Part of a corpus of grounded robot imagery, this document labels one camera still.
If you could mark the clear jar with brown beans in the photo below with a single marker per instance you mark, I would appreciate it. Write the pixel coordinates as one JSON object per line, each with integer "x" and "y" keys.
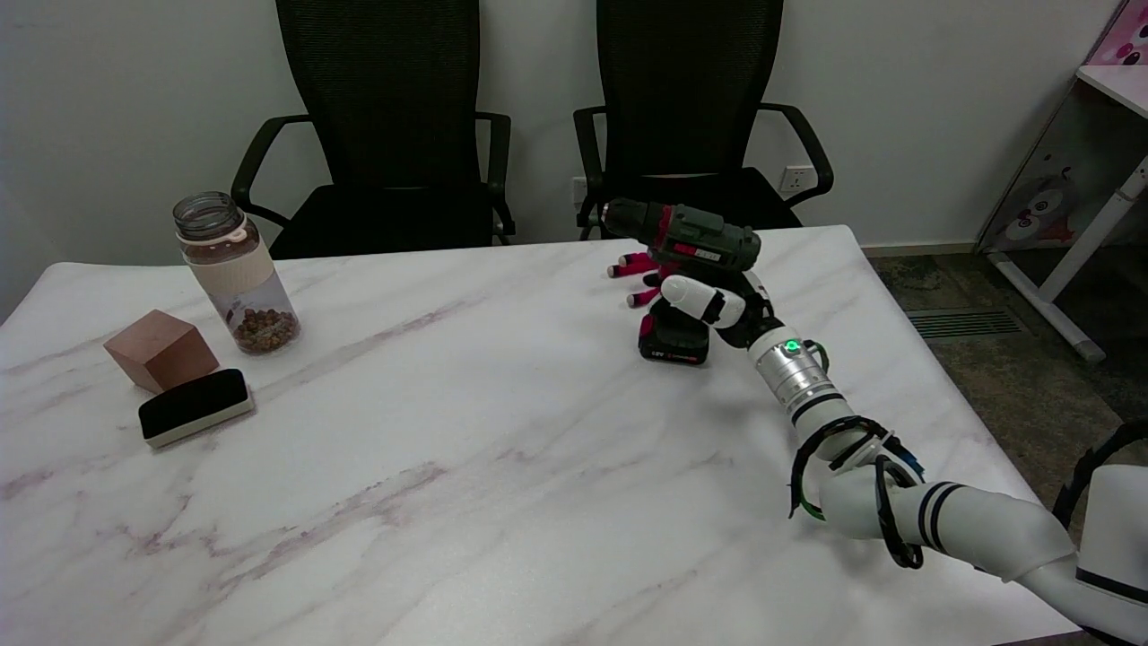
{"x": 238, "y": 274}

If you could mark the brown wooden cube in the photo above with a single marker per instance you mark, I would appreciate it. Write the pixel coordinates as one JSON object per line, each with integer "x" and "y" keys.
{"x": 161, "y": 348}

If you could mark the black white board eraser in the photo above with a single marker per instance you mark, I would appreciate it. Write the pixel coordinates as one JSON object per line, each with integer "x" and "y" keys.
{"x": 194, "y": 404}

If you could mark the black mesh office chair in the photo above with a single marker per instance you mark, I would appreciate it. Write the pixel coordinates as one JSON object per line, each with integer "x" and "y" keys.
{"x": 691, "y": 108}
{"x": 386, "y": 135}

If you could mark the white wall socket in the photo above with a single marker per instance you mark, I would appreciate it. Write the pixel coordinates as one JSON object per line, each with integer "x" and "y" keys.
{"x": 578, "y": 189}
{"x": 796, "y": 178}

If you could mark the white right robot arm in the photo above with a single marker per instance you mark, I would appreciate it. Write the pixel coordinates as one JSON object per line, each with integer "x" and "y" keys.
{"x": 951, "y": 516}

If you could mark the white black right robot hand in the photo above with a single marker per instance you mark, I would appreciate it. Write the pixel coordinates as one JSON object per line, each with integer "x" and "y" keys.
{"x": 728, "y": 309}

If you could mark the pink printed poster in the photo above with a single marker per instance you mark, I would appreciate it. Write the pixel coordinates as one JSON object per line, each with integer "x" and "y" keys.
{"x": 1123, "y": 34}

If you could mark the dark green power screwdriver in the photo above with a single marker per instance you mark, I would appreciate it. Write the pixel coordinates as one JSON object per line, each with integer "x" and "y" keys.
{"x": 695, "y": 238}

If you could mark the white desk with slanted leg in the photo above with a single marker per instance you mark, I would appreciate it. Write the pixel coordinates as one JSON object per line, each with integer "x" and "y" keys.
{"x": 1090, "y": 242}

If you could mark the dark floor vent grille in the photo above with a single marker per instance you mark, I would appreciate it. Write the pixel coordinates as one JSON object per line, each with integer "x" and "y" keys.
{"x": 961, "y": 324}

